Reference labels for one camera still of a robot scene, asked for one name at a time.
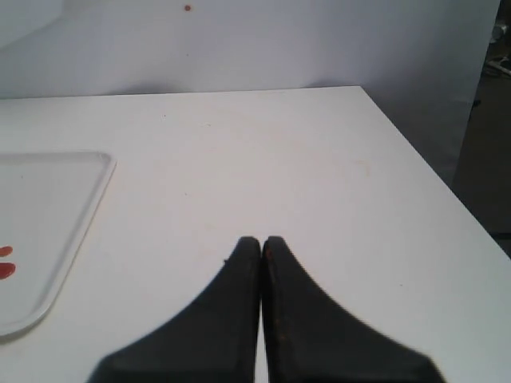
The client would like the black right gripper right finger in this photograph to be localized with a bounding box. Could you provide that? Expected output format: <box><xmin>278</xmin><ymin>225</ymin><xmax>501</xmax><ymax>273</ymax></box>
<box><xmin>261</xmin><ymin>236</ymin><xmax>445</xmax><ymax>382</ymax></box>

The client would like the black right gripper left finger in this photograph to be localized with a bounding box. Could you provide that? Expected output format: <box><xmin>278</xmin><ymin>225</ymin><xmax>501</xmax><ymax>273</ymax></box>
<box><xmin>89</xmin><ymin>237</ymin><xmax>261</xmax><ymax>382</ymax></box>

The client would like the white rectangular plastic tray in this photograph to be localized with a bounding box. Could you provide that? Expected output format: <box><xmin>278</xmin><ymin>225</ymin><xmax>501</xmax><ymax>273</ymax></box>
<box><xmin>1</xmin><ymin>152</ymin><xmax>116</xmax><ymax>338</ymax></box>

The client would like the white backdrop sheet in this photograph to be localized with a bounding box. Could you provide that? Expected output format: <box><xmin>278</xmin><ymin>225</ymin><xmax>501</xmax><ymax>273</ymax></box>
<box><xmin>1</xmin><ymin>1</ymin><xmax>499</xmax><ymax>184</ymax></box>

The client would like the grey background equipment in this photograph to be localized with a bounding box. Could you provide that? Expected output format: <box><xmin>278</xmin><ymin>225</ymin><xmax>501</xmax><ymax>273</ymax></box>
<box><xmin>483</xmin><ymin>14</ymin><xmax>510</xmax><ymax>80</ymax></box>

